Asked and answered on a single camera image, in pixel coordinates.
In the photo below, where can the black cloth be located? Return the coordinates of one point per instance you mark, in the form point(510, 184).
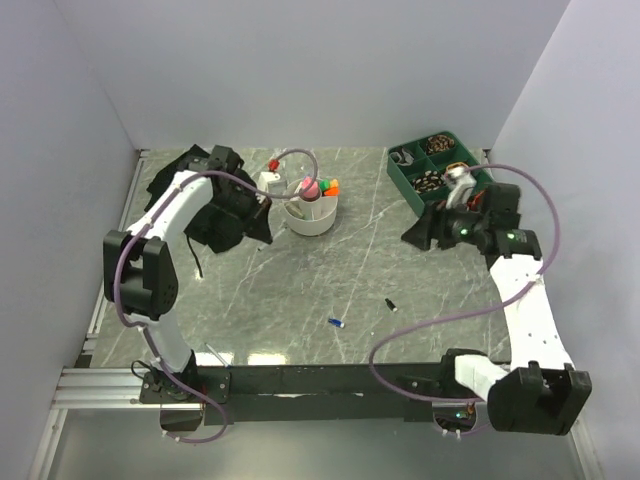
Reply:
point(199, 229)

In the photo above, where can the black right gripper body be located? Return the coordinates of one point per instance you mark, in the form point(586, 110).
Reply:
point(461, 227)

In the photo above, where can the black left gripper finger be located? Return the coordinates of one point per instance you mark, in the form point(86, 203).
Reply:
point(263, 209)
point(259, 229)

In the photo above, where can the small blue eraser cap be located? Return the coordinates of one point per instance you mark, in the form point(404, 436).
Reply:
point(335, 322)

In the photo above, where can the mint green correction tape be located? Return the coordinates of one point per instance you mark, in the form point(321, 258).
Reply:
point(293, 209)

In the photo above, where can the blue cap white marker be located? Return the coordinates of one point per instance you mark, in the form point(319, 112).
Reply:
point(304, 184)

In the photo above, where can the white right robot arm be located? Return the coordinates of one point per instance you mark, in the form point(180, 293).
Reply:
point(541, 392)

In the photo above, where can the black white rolled tie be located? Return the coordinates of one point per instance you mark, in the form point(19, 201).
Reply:
point(430, 180)

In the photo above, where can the brown patterned rolled tie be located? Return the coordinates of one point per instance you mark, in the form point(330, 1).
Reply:
point(439, 143)

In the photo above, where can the white blue tip pen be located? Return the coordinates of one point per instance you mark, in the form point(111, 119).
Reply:
point(218, 356)

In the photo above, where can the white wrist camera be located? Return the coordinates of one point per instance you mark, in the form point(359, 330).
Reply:
point(271, 180)
point(461, 183)

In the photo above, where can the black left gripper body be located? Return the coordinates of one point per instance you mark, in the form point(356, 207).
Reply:
point(238, 204)

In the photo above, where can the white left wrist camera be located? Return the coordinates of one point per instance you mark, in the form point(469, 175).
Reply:
point(271, 180)

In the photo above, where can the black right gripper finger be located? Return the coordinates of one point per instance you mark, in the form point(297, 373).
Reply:
point(419, 235)
point(434, 215)

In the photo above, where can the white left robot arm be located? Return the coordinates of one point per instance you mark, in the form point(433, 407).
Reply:
point(206, 197)

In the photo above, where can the small black cap piece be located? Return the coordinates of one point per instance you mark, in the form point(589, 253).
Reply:
point(391, 305)

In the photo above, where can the black base bar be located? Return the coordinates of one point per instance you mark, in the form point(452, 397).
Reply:
point(329, 392)

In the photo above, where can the white round desk organizer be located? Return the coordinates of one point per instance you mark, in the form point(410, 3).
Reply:
point(319, 215)

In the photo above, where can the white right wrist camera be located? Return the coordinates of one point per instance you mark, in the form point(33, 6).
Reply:
point(461, 183)

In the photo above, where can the green compartment tray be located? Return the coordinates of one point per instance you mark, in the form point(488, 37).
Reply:
point(417, 168)

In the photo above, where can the orange navy rolled tie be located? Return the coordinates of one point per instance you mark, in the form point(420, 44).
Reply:
point(476, 201)

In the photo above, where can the yellow rolled tie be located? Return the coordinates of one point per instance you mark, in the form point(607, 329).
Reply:
point(456, 165)

